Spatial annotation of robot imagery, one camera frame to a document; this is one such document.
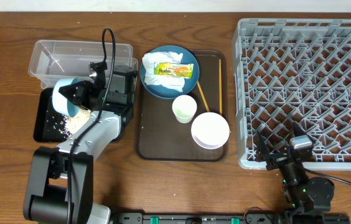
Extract clear plastic bin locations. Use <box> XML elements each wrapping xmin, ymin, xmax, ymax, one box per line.
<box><xmin>27</xmin><ymin>39</ymin><xmax>134</xmax><ymax>90</ymax></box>

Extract white napkin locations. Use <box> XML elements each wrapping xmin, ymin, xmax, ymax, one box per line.
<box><xmin>142</xmin><ymin>52</ymin><xmax>185</xmax><ymax>92</ymax></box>

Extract rice leftovers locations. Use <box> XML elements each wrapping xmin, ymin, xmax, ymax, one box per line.
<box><xmin>44</xmin><ymin>109</ymin><xmax>90</xmax><ymax>141</ymax></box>

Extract light blue bowl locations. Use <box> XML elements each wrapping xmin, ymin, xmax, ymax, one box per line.
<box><xmin>52</xmin><ymin>78</ymin><xmax>81</xmax><ymax>117</ymax></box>

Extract black plastic tray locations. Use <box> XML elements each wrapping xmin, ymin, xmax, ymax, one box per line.
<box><xmin>32</xmin><ymin>88</ymin><xmax>124</xmax><ymax>143</ymax></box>

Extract dark brown serving tray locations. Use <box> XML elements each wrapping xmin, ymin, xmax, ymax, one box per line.
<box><xmin>135</xmin><ymin>50</ymin><xmax>228</xmax><ymax>162</ymax></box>

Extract pink white bowl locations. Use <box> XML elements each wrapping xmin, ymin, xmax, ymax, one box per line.
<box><xmin>191</xmin><ymin>112</ymin><xmax>230</xmax><ymax>150</ymax></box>

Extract grey plastic dishwasher rack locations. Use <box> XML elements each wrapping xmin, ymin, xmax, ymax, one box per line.
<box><xmin>232</xmin><ymin>18</ymin><xmax>351</xmax><ymax>171</ymax></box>

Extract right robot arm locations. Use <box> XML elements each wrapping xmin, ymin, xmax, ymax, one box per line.
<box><xmin>256</xmin><ymin>123</ymin><xmax>335</xmax><ymax>223</ymax></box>

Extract yellow green snack wrapper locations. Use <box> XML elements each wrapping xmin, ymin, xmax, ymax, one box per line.
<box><xmin>154</xmin><ymin>62</ymin><xmax>194</xmax><ymax>79</ymax></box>

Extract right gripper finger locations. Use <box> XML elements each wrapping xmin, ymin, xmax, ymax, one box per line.
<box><xmin>257</xmin><ymin>131</ymin><xmax>269</xmax><ymax>154</ymax></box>
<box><xmin>292</xmin><ymin>121</ymin><xmax>309</xmax><ymax>138</ymax></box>

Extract white paper cup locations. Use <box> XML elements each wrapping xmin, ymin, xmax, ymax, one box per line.
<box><xmin>172</xmin><ymin>95</ymin><xmax>197</xmax><ymax>124</ymax></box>

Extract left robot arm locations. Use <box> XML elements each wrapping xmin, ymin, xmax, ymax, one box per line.
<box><xmin>23</xmin><ymin>65</ymin><xmax>138</xmax><ymax>223</ymax></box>

